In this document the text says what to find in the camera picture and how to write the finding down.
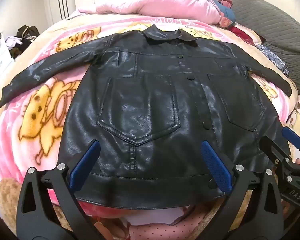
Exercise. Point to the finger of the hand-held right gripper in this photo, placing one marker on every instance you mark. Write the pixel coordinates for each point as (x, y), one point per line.
(293, 138)
(275, 148)

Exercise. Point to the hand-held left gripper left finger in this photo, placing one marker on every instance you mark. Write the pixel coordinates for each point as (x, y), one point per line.
(86, 161)

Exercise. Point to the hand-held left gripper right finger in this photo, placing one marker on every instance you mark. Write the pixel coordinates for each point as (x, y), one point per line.
(216, 167)

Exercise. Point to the black leather jacket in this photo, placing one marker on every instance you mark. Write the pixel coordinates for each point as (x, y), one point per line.
(150, 105)

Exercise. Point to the pink cartoon printed blanket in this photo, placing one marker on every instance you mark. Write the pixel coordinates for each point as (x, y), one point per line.
(40, 120)

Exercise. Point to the pink dotted cloth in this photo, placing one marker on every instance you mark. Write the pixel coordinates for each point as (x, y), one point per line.
(165, 230)

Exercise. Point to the blue white patterned cloth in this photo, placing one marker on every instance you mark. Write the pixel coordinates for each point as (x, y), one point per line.
(275, 57)

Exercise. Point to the grey quilted bedspread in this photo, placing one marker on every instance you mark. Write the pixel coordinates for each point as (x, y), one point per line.
(272, 25)

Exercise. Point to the dark bag on floor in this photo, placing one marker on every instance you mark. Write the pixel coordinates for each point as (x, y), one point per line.
(27, 37)

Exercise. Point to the blue floral cloth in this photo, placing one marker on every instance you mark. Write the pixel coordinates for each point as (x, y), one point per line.
(226, 12)

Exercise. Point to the pink padded quilt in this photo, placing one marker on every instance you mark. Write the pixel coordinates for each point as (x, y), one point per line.
(152, 2)

